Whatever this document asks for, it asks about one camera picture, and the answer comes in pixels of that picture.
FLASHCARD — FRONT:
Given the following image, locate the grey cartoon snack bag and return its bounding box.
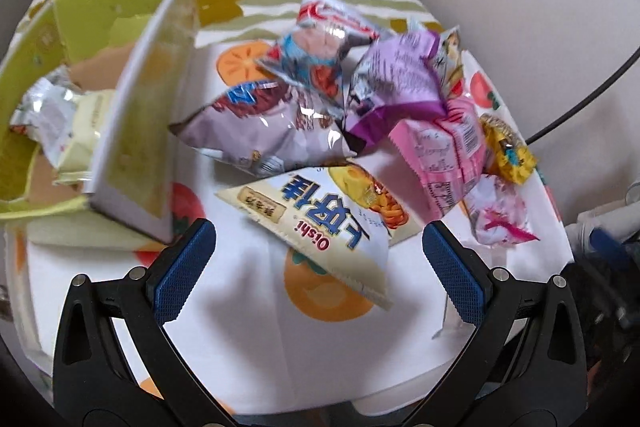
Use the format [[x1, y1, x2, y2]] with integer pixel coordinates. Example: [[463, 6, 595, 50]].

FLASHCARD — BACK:
[[169, 80, 355, 178]]

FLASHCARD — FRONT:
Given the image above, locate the grey potato chips bag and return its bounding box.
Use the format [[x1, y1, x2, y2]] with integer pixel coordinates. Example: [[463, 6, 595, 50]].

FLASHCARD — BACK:
[[406, 18, 467, 101]]

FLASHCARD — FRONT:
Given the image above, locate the silver Oishi shrimp flakes bag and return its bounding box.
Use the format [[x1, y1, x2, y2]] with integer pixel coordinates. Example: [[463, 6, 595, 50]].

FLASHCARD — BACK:
[[256, 0, 393, 107]]

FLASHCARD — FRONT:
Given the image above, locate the purple snack bag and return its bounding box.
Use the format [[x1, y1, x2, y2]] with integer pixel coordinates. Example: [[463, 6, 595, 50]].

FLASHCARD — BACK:
[[343, 29, 447, 150]]

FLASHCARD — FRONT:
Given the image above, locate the green cardboard box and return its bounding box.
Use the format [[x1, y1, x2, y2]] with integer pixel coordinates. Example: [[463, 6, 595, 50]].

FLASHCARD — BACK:
[[1, 0, 198, 249]]

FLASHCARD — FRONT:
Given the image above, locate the cream Oishi snack bag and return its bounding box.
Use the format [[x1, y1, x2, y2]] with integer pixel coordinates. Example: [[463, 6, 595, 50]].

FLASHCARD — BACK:
[[217, 162, 420, 310]]

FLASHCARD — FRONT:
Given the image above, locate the pink white candy bag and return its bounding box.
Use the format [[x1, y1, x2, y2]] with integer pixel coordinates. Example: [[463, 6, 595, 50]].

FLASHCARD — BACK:
[[463, 174, 538, 246]]

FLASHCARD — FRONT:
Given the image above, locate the pink striped snack bag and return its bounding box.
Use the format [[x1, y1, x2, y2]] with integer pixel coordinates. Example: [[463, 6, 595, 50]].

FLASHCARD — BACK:
[[390, 96, 486, 222]]

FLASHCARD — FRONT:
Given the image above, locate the black lamp stand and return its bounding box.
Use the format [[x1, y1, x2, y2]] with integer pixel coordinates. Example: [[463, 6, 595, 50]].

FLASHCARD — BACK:
[[526, 48, 640, 145]]

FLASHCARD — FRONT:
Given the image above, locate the gold Pillows chocolate bag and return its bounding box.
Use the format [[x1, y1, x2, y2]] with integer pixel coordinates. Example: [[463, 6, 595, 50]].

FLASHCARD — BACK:
[[480, 114, 537, 185]]

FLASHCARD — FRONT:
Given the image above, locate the cream yellow snack pack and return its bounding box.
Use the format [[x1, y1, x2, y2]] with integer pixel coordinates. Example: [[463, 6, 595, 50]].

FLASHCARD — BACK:
[[55, 89, 115, 185]]

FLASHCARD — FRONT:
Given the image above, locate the white clothes pile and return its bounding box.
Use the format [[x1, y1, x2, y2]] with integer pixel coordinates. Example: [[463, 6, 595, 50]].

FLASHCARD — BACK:
[[565, 180, 639, 254]]

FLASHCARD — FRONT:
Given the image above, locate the silver grey snack bag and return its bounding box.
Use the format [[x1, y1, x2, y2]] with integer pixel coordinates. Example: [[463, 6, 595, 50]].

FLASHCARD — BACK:
[[10, 65, 84, 169]]

